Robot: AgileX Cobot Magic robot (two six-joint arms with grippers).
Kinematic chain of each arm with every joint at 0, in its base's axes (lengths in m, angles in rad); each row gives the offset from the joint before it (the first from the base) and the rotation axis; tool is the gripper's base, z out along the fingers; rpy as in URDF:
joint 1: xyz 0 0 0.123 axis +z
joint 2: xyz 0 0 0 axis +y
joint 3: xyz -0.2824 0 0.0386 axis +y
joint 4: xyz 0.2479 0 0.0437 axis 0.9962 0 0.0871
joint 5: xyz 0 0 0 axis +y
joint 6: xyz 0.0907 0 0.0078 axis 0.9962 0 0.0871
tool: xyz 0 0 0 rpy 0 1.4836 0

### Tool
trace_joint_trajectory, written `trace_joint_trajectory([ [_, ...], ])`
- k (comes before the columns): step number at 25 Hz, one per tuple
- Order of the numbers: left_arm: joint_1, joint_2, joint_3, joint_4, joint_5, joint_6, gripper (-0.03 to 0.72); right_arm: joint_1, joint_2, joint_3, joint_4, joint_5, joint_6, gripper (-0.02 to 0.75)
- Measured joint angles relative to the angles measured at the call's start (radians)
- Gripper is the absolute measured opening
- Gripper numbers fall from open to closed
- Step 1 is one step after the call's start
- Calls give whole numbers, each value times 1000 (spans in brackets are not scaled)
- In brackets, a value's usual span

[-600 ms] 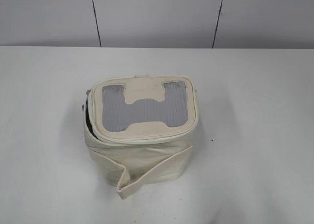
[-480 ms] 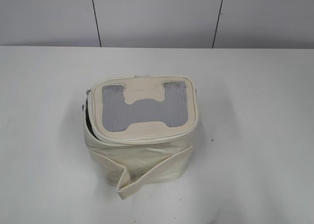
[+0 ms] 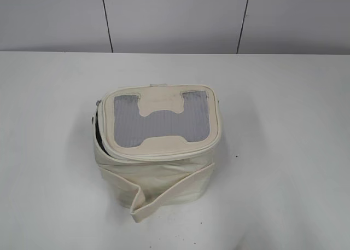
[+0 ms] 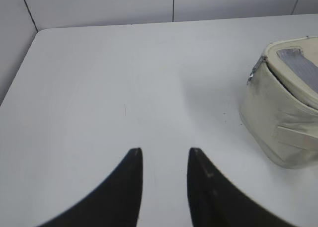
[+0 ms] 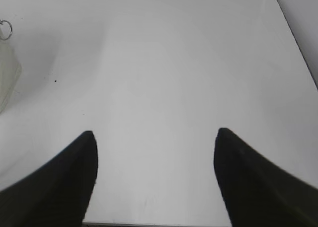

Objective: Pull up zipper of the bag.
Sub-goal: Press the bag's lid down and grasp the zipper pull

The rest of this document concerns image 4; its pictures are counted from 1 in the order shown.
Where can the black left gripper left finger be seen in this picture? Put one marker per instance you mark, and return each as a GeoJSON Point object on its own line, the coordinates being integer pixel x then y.
{"type": "Point", "coordinates": [114, 203]}

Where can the silver ring zipper pull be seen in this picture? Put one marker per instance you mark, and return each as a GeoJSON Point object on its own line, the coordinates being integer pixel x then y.
{"type": "Point", "coordinates": [262, 59]}

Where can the cream fabric zipper bag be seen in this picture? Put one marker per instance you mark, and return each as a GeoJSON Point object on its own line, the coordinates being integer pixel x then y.
{"type": "Point", "coordinates": [280, 106]}

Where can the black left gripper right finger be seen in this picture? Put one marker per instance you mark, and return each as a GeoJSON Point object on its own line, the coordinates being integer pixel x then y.
{"type": "Point", "coordinates": [215, 202]}

